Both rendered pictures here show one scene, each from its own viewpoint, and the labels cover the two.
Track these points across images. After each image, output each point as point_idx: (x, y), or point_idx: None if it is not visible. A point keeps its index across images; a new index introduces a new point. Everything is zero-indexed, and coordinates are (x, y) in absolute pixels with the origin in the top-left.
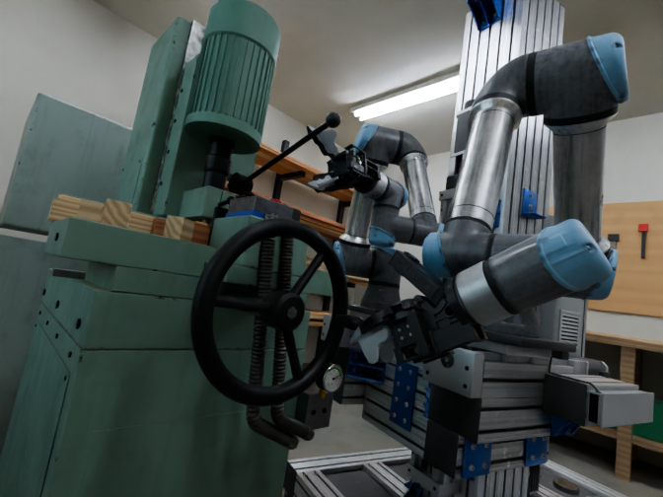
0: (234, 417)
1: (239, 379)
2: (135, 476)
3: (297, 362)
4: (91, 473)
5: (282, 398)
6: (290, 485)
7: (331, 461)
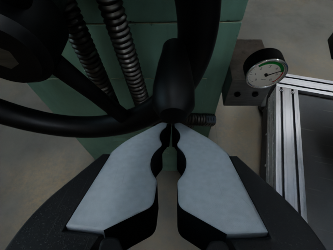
0: (149, 82)
1: (143, 53)
2: (86, 102)
3: (103, 108)
4: (57, 97)
5: (97, 137)
6: (270, 90)
7: (317, 85)
